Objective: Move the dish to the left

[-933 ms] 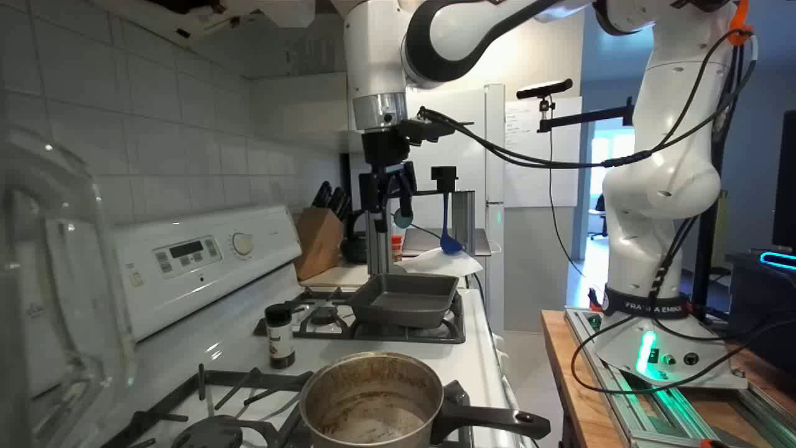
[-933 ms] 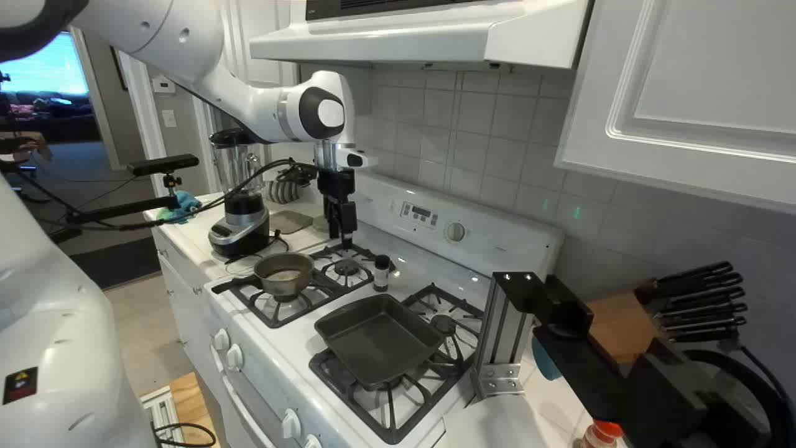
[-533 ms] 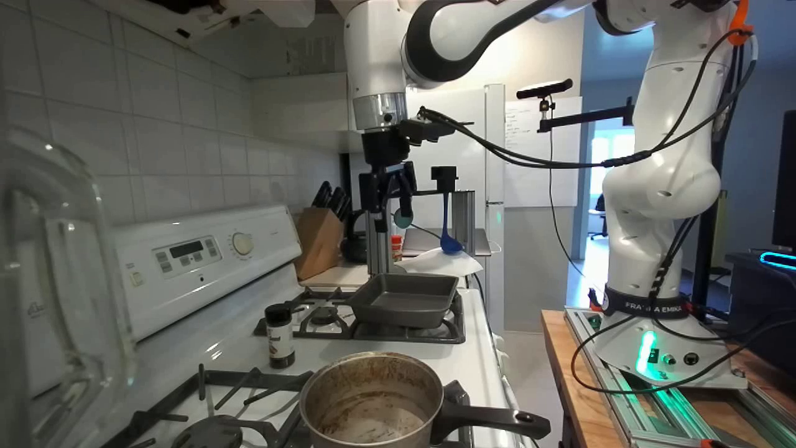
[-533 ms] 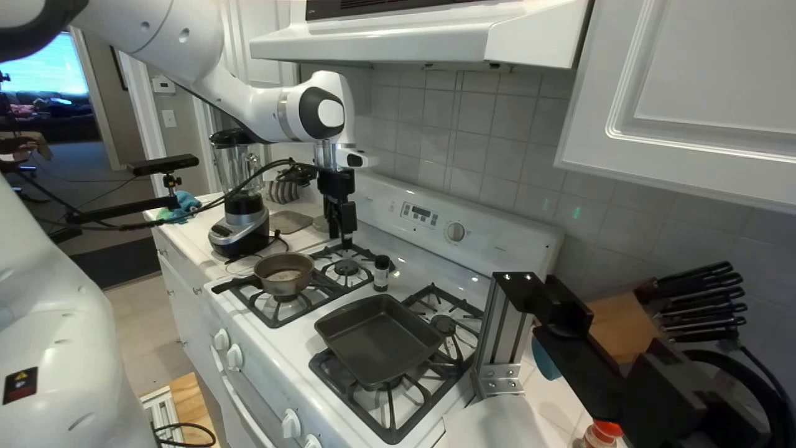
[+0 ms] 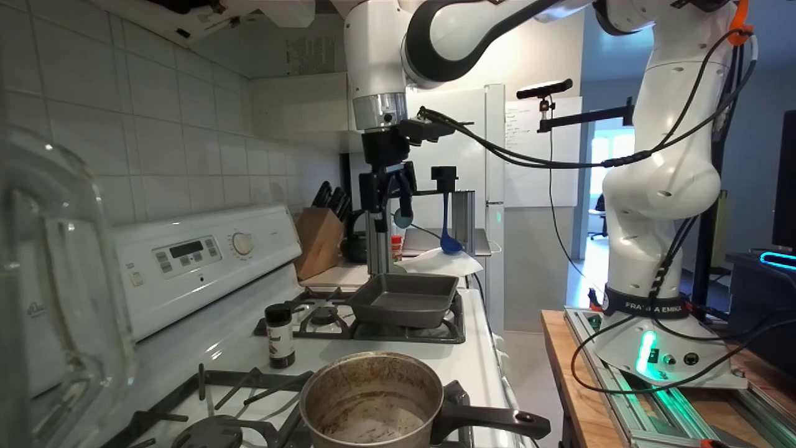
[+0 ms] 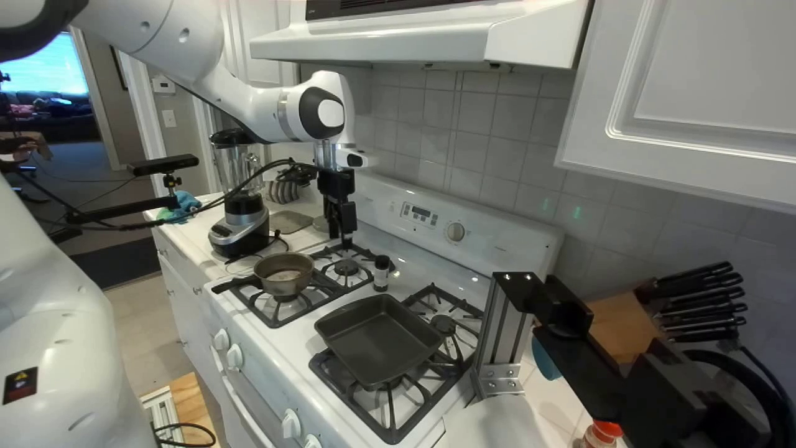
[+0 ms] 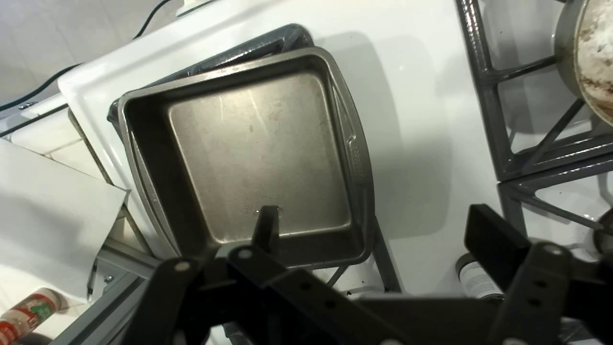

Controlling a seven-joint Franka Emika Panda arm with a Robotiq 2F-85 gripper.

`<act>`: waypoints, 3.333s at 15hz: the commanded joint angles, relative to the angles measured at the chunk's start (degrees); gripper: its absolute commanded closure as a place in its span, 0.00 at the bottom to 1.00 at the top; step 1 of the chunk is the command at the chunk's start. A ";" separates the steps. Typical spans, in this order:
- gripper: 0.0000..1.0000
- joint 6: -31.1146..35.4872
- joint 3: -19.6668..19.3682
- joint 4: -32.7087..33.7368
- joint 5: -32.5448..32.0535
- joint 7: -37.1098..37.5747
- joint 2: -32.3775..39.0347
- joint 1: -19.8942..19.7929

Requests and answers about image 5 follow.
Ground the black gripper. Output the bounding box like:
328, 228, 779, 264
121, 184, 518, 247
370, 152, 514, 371
357, 130, 416, 228

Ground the dark square baking dish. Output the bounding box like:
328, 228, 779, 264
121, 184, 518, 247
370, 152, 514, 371
351, 273, 457, 328

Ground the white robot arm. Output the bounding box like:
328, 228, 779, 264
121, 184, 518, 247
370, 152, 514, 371
343, 0, 754, 319

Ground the wooden knife block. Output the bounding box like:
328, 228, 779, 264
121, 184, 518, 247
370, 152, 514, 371
297, 181, 346, 279

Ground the blue spatula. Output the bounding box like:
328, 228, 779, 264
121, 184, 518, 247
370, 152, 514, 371
430, 166, 462, 256

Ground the white paper sheet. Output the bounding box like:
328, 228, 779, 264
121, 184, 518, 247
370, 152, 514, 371
401, 250, 482, 277

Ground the black stove grate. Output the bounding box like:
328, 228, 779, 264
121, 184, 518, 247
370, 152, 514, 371
289, 288, 466, 343

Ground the dark spice jar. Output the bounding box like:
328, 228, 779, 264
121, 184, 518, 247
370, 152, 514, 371
264, 304, 297, 368

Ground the white gas stove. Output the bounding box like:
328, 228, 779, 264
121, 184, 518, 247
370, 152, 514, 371
94, 207, 510, 448

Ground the clear glass blender jar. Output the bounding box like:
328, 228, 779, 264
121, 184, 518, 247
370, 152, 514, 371
0, 135, 134, 448

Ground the black camera on stand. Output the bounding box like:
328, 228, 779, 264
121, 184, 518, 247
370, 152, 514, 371
514, 77, 634, 133

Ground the steel saucepan with black handle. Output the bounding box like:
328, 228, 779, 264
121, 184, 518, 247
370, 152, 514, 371
299, 352, 550, 448

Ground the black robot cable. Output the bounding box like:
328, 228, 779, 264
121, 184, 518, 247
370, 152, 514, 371
416, 23, 760, 171

